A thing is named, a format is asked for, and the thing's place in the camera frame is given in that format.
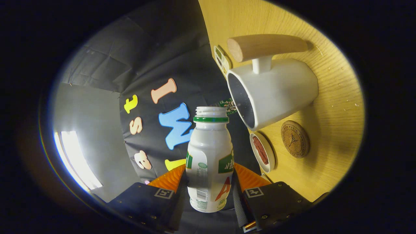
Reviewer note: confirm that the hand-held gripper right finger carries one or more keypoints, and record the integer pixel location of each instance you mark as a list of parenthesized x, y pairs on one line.
[(240, 208)]

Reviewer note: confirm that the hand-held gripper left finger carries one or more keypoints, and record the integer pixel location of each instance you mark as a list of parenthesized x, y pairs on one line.
[(180, 201)]

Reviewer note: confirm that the white juice bottle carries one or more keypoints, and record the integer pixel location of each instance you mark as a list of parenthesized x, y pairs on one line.
[(208, 152)]

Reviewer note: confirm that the round cork coaster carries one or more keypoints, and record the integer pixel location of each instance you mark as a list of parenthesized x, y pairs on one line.
[(295, 139)]

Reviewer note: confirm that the clear plastic water bottle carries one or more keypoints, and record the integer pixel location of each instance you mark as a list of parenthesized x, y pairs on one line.
[(227, 104)]

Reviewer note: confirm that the red meat slice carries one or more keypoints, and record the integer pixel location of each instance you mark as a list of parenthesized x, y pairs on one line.
[(257, 144), (265, 157)]

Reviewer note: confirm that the round white plate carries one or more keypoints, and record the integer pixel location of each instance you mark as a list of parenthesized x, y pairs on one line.
[(272, 159)]

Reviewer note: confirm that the wooden table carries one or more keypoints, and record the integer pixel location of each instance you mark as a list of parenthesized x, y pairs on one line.
[(334, 113)]

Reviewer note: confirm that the white divided dish with beans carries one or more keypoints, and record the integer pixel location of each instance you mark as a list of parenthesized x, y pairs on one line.
[(224, 66)]

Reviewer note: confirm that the black backdrop cloth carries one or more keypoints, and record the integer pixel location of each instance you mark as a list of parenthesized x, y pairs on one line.
[(156, 48)]

